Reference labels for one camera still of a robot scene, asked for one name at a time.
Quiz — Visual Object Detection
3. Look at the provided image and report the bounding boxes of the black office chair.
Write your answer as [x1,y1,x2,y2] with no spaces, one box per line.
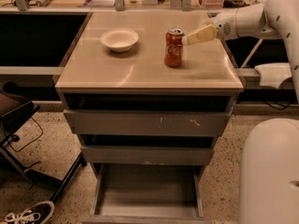
[0,80,88,203]

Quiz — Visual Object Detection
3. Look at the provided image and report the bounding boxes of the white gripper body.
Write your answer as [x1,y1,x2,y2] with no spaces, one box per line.
[208,9,237,40]

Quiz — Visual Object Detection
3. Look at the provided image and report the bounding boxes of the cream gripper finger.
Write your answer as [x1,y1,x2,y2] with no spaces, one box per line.
[182,24,218,46]

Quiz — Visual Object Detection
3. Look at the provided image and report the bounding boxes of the black floor cable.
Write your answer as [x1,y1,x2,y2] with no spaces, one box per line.
[7,117,45,153]

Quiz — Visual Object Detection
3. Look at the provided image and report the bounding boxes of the white plastic cover part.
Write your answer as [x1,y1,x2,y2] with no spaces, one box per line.
[254,63,292,89]

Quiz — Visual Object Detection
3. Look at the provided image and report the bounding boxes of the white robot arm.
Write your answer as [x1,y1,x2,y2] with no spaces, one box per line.
[182,0,299,98]

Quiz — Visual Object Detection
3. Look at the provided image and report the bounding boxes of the grey top drawer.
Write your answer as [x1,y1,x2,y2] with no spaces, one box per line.
[64,109,231,136]

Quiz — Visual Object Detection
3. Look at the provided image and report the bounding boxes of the white paper bowl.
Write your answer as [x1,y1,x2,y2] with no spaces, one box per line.
[100,29,139,53]

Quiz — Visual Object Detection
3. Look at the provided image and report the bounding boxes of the red coke can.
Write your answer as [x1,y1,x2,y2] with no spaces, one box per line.
[164,28,184,67]

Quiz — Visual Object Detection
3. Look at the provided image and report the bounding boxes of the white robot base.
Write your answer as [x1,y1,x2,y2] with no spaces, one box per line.
[239,119,299,224]

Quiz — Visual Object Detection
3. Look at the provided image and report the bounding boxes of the grey open bottom drawer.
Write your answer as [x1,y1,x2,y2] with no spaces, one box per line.
[81,164,212,224]

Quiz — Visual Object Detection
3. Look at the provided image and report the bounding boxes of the grey middle drawer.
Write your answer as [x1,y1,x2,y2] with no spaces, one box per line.
[81,146,213,165]

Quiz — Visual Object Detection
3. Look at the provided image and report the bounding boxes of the white stick with black tip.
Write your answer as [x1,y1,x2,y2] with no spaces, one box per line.
[240,38,263,68]

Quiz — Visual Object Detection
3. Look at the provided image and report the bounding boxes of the black white sneaker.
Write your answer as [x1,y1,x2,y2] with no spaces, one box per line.
[0,201,55,224]

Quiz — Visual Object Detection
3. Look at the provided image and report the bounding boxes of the grey drawer cabinet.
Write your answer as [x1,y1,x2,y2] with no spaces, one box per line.
[54,10,245,224]

